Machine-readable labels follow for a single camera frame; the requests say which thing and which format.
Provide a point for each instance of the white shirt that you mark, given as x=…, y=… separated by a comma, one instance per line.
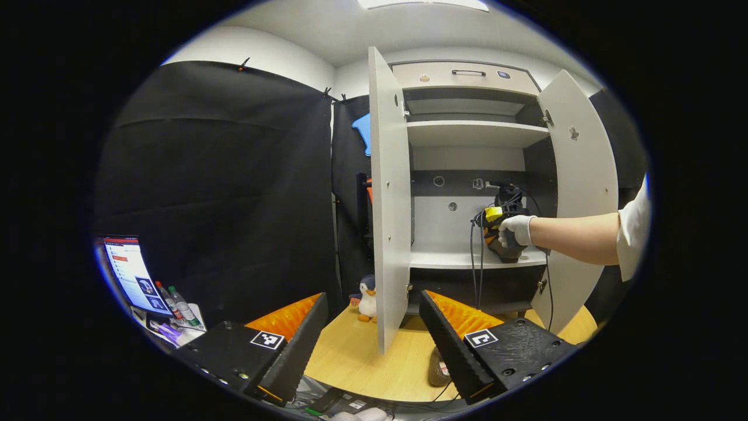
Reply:
x=634, y=234

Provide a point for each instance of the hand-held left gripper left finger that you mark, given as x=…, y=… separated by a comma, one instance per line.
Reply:
x=298, y=351

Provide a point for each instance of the grey shoe cabinet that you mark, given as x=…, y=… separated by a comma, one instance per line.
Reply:
x=461, y=234

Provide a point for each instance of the black backdrop cloth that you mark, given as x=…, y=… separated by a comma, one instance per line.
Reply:
x=222, y=193

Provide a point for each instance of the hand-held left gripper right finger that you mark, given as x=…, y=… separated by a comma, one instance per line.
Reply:
x=447, y=351

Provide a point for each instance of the grey cabinet door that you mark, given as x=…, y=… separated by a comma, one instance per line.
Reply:
x=388, y=204
x=584, y=164

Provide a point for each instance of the laptop screen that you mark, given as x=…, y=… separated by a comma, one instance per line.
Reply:
x=131, y=269

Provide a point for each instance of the rectangular ceiling light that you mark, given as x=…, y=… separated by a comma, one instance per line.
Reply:
x=421, y=4

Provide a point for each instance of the purple packet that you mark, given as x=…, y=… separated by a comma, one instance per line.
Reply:
x=166, y=333

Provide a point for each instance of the clear plastic bottle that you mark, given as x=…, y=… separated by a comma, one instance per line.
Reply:
x=186, y=307
x=169, y=301

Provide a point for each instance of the penguin plush toy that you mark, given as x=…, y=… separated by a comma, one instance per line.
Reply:
x=367, y=301

